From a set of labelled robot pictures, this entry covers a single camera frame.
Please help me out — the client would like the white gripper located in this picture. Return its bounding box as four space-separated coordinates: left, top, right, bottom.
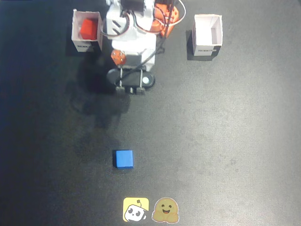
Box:
110 32 158 72

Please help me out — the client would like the red cube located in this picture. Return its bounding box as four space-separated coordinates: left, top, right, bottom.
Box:
79 18 98 40

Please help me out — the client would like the blue cube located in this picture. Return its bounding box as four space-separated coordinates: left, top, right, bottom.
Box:
112 149 134 170

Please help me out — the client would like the white paper box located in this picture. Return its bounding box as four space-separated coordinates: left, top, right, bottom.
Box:
192 13 223 57
71 8 104 54

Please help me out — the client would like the yellow robot sticker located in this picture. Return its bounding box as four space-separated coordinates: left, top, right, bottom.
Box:
122 197 150 222

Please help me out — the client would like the hugging face emoji sticker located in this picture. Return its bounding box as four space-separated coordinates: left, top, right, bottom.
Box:
151 196 181 223

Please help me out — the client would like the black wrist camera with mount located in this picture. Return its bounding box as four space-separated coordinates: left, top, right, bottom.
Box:
106 65 156 95

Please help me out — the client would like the black camera cable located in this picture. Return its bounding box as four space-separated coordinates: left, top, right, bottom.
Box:
114 0 180 86

